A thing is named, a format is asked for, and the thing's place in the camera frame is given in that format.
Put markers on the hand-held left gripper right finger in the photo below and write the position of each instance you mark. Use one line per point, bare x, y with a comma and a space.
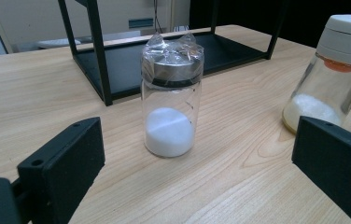
335, 161

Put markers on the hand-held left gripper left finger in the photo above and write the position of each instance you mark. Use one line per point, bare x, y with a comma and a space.
61, 168

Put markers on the glass jar with plastic-wrapped lid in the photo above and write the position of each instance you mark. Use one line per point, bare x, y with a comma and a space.
170, 133

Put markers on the glass jar with white lid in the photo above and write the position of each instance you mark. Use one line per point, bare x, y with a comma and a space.
341, 46

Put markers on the black metal shelf rack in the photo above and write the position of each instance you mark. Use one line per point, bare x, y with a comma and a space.
151, 59

